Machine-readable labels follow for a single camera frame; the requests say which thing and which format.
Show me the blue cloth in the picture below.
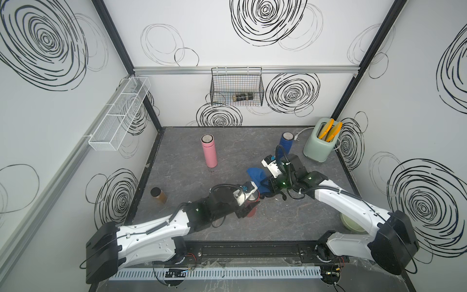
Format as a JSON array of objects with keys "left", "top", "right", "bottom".
[{"left": 246, "top": 167, "right": 270, "bottom": 194}]

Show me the pink thermos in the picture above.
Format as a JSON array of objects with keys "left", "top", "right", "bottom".
[{"left": 201, "top": 134, "right": 218, "bottom": 169}]

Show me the red thermos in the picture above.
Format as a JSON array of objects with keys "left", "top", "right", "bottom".
[{"left": 245, "top": 191, "right": 260, "bottom": 217}]

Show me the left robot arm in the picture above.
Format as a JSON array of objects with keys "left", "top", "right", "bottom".
[{"left": 81, "top": 181, "right": 259, "bottom": 285}]

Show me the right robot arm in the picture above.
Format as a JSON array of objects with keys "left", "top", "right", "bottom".
[{"left": 261, "top": 146, "right": 420, "bottom": 275}]

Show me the blue thermos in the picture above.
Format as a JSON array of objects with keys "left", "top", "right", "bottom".
[{"left": 279, "top": 132, "right": 294, "bottom": 155}]

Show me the mint green toaster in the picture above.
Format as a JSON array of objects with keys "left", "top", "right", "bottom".
[{"left": 303, "top": 118, "right": 343, "bottom": 163}]

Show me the light green plate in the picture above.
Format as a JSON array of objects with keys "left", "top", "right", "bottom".
[{"left": 340, "top": 214, "right": 367, "bottom": 234}]

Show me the small brown jar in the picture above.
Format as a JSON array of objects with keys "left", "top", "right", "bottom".
[{"left": 150, "top": 187, "right": 167, "bottom": 204}]

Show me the white mesh shelf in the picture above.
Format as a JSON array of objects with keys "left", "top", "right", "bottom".
[{"left": 88, "top": 76, "right": 151, "bottom": 152}]

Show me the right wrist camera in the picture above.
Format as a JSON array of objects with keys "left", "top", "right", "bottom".
[{"left": 261, "top": 155, "right": 282, "bottom": 178}]

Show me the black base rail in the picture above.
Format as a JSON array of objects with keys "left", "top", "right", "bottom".
[{"left": 174, "top": 240, "right": 396, "bottom": 265}]

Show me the white toaster power cable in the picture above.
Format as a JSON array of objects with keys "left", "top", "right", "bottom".
[{"left": 294, "top": 127, "right": 314, "bottom": 142}]

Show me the white slotted cable duct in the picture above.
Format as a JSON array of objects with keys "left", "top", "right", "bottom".
[{"left": 110, "top": 266, "right": 322, "bottom": 281}]

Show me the object in wire basket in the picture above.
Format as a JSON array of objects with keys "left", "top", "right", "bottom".
[{"left": 232, "top": 92, "right": 254, "bottom": 102}]

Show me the black wire basket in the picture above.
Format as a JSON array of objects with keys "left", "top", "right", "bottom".
[{"left": 209, "top": 66, "right": 265, "bottom": 107}]

